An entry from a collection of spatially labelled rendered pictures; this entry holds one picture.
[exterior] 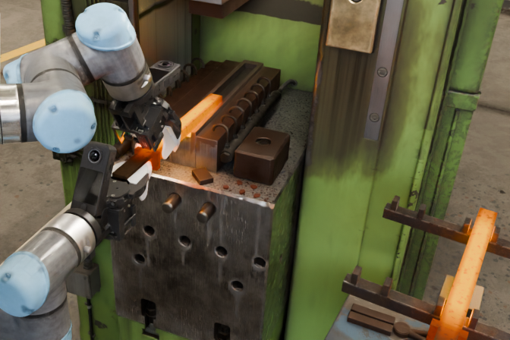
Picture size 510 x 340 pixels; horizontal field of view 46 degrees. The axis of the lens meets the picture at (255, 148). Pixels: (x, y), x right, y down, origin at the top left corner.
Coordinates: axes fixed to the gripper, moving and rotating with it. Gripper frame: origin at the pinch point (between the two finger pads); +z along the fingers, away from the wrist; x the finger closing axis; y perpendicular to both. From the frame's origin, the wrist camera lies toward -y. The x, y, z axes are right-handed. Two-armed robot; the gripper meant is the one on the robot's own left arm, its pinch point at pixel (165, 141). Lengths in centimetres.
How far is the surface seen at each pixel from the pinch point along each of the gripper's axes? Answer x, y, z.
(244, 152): 13.4, -5.3, 6.8
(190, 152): 1.5, -3.8, 9.1
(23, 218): -107, -14, 124
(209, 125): 3.4, -10.5, 8.1
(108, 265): -31, 10, 63
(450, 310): 55, 21, -13
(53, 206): -101, -25, 130
